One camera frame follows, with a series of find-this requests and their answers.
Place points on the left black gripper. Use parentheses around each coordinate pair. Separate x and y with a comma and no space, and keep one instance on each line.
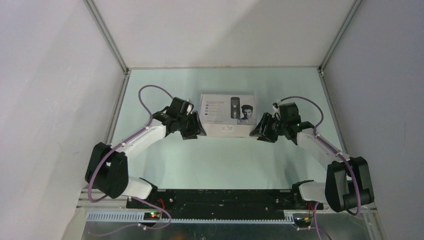
(196,128)

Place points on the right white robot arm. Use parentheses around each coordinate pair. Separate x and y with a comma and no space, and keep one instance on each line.
(348,184)

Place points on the aluminium frame post left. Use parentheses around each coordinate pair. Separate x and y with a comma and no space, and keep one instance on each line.
(106,34)

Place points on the aluminium frame post right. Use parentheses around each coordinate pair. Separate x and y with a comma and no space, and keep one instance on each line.
(340,33)

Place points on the white cardboard kit box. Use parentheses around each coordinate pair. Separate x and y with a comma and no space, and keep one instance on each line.
(228,115)

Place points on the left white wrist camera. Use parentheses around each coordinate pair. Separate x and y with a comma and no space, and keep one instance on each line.
(190,102)

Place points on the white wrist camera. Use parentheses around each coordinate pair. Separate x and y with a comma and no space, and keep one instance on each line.
(275,107)
(190,102)

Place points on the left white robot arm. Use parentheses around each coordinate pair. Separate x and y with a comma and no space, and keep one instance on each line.
(108,167)

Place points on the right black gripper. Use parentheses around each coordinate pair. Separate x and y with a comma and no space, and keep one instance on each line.
(266,136)

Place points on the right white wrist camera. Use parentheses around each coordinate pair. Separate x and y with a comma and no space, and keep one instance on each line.
(275,107)

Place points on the aluminium frame post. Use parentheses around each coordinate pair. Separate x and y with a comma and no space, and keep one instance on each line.
(106,34)
(340,33)

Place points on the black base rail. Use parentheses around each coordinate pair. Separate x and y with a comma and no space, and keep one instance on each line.
(225,204)

